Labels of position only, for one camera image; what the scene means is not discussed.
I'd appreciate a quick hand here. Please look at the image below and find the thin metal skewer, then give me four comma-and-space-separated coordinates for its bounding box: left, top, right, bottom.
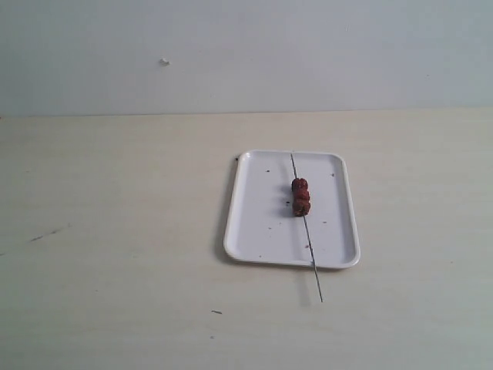
290, 152, 324, 303

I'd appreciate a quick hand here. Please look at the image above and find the white rectangular plastic tray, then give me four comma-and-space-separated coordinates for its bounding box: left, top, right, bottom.
223, 150, 361, 269

